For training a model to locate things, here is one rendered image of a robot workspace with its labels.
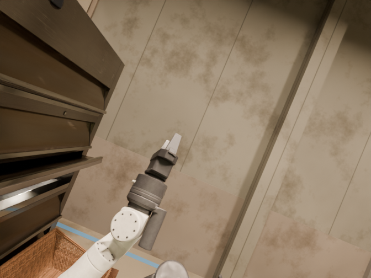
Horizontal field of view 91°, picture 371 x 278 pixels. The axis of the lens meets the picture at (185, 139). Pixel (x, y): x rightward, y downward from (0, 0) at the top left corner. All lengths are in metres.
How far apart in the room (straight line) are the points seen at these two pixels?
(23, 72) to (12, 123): 0.21
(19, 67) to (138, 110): 2.15
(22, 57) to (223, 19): 2.85
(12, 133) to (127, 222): 0.62
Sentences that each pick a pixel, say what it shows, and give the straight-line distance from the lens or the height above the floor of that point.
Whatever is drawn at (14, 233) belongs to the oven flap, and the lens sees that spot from 1.34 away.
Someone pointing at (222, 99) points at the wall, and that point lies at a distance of 2.86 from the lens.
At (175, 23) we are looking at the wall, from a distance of 3.24.
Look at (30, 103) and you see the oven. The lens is 0.93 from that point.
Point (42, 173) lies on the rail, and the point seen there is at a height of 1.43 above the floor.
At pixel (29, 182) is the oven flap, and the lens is 0.88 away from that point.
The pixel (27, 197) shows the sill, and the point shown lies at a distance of 1.27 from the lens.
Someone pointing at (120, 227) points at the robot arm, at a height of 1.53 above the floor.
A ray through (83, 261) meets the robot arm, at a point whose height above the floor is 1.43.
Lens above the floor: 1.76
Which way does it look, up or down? level
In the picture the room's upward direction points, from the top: 23 degrees clockwise
